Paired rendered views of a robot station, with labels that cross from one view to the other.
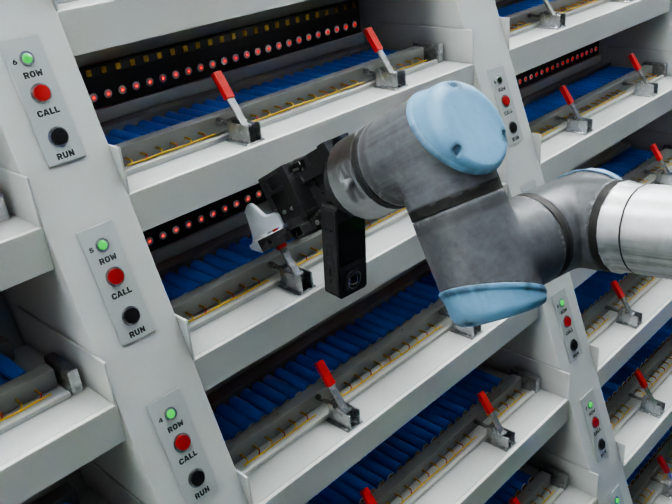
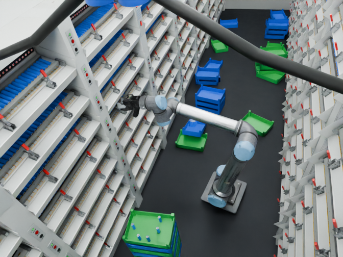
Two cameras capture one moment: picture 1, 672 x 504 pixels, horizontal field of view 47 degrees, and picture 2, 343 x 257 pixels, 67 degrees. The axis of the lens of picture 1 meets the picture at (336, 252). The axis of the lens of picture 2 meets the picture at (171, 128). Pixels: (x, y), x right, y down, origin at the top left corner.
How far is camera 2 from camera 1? 116 cm
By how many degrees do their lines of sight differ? 40
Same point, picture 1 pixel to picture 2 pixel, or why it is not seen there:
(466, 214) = (163, 114)
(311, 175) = (133, 101)
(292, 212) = (128, 106)
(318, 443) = (127, 135)
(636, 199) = (181, 107)
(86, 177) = (103, 111)
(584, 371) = not seen: hidden behind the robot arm
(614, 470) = not seen: hidden behind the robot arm
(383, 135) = (151, 103)
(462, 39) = (142, 54)
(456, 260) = (161, 119)
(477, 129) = (164, 103)
